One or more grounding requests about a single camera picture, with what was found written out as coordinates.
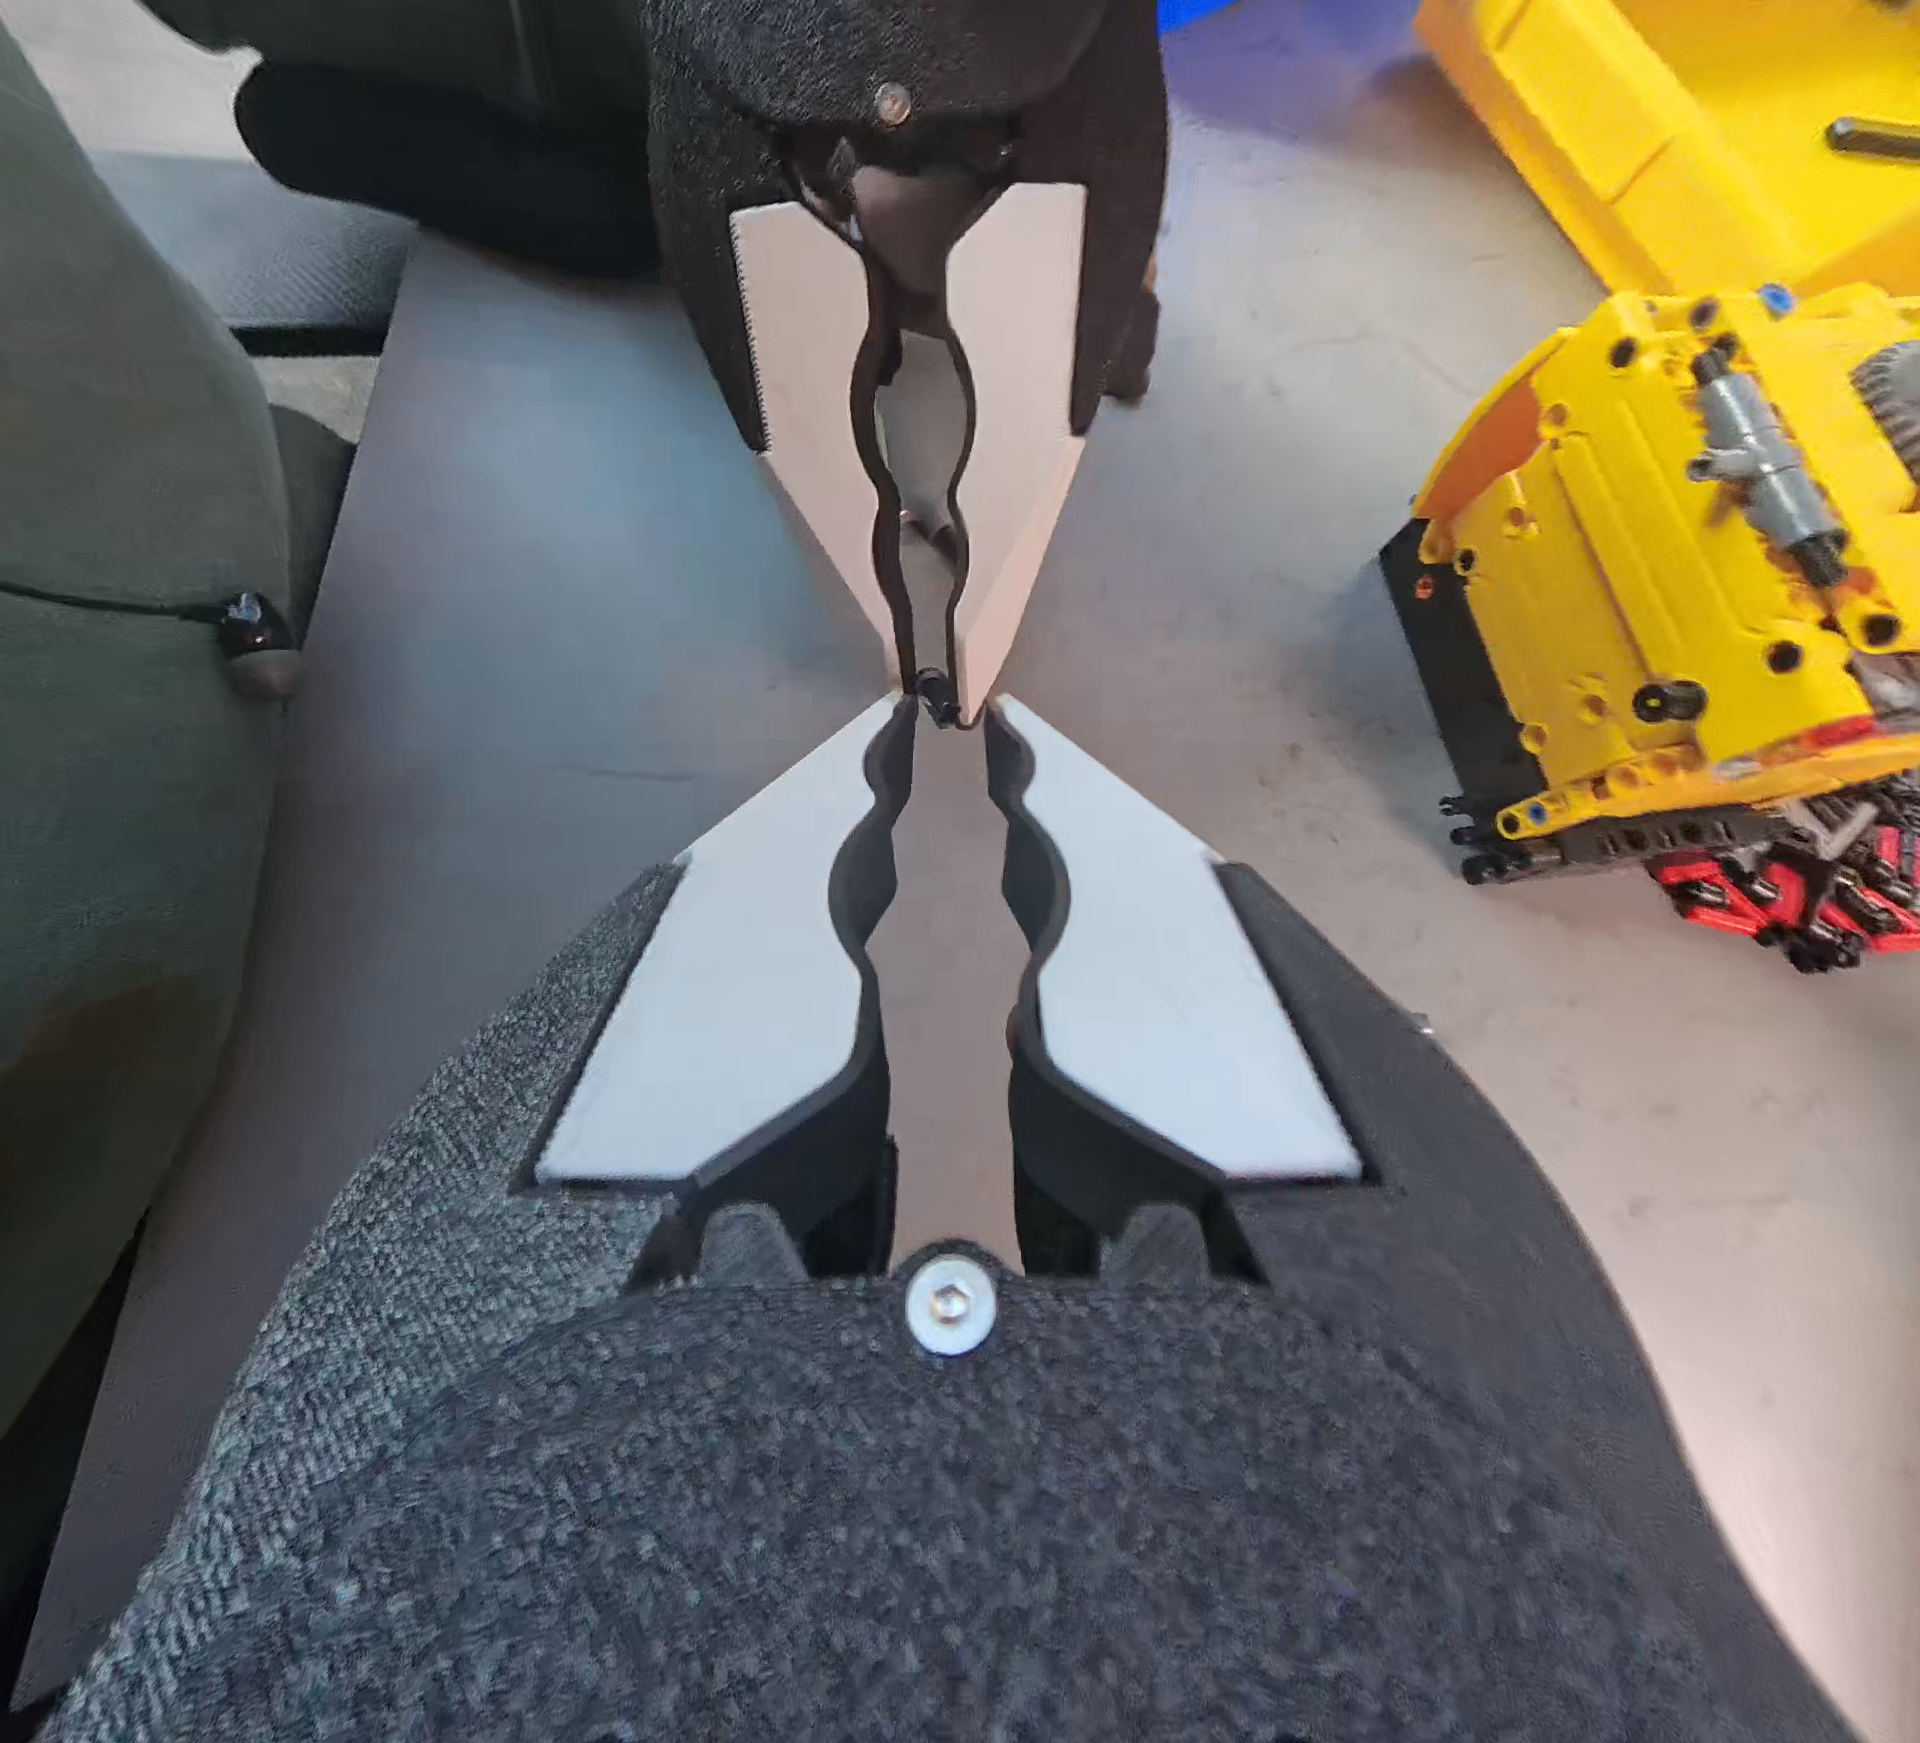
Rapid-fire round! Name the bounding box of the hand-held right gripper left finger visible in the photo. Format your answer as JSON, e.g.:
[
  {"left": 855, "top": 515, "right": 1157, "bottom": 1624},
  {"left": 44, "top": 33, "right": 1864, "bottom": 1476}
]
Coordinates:
[{"left": 535, "top": 691, "right": 924, "bottom": 1277}]

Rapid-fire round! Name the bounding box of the yellow plastic bin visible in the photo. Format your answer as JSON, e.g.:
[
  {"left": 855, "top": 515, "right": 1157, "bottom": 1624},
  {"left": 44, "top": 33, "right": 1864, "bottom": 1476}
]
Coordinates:
[{"left": 1401, "top": 0, "right": 1920, "bottom": 302}]

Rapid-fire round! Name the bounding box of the yellow lego vehicle model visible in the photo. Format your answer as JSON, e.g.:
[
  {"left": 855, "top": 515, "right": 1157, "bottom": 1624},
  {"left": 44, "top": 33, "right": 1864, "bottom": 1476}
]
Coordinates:
[{"left": 1378, "top": 280, "right": 1920, "bottom": 978}]

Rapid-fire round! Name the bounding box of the black hoodie drawstring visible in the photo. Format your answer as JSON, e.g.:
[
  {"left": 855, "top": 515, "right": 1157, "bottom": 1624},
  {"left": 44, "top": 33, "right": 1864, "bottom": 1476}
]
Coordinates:
[{"left": 0, "top": 577, "right": 305, "bottom": 705}]

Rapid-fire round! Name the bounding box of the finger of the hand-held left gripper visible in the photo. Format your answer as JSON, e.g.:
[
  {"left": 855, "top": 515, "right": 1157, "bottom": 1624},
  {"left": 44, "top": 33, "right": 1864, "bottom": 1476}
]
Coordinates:
[
  {"left": 941, "top": 180, "right": 1088, "bottom": 729},
  {"left": 727, "top": 198, "right": 920, "bottom": 695}
]

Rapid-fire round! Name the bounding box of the person's green hoodie torso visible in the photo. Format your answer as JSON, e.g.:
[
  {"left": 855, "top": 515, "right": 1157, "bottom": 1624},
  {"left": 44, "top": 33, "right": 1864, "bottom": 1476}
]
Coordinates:
[{"left": 0, "top": 18, "right": 358, "bottom": 1438}]

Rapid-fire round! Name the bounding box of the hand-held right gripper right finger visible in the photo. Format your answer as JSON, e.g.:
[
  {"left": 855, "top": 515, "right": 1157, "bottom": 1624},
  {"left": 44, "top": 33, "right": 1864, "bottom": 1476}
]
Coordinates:
[{"left": 984, "top": 693, "right": 1367, "bottom": 1277}]

